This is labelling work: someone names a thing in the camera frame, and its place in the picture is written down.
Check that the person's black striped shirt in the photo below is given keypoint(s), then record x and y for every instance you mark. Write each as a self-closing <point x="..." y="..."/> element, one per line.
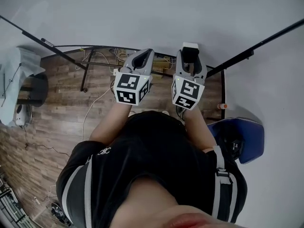
<point x="147" y="151"/>

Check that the person's white shoe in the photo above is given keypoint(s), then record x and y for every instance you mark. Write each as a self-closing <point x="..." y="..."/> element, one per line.
<point x="165" y="112"/>
<point x="132" y="113"/>

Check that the small orange capped bottle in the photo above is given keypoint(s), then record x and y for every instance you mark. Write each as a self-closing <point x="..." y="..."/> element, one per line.
<point x="222" y="106"/>

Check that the white round device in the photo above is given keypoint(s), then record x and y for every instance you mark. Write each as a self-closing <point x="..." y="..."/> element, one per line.
<point x="21" y="115"/>

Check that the person's left forearm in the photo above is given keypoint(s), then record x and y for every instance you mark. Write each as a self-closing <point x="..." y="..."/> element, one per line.
<point x="111" y="125"/>

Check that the person's face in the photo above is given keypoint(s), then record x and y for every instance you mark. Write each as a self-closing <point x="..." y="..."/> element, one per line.
<point x="154" y="203"/>

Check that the blue chair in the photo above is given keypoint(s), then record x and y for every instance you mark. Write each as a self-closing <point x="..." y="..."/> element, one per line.
<point x="255" y="139"/>

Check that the person's right forearm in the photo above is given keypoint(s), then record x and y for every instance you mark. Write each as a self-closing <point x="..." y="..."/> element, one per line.
<point x="199" y="132"/>

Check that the white power strip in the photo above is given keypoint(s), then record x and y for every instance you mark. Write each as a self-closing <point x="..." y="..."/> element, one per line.
<point x="116" y="71"/>

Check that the black bag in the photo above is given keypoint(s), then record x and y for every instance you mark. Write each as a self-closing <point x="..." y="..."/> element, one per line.
<point x="231" y="141"/>

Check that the metal rack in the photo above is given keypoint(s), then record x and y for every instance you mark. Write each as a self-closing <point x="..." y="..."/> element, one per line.
<point x="12" y="205"/>

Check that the small black white box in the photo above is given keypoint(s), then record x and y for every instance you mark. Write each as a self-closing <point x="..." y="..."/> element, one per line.
<point x="190" y="52"/>

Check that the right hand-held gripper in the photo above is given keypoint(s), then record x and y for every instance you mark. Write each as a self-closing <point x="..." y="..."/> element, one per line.
<point x="187" y="91"/>

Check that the black round stool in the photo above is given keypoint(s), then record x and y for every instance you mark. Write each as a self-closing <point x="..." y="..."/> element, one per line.
<point x="39" y="89"/>

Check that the black shoe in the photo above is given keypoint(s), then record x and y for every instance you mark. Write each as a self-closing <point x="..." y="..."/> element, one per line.
<point x="59" y="212"/>

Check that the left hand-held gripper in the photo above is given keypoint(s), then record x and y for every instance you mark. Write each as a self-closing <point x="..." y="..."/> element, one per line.
<point x="129" y="87"/>

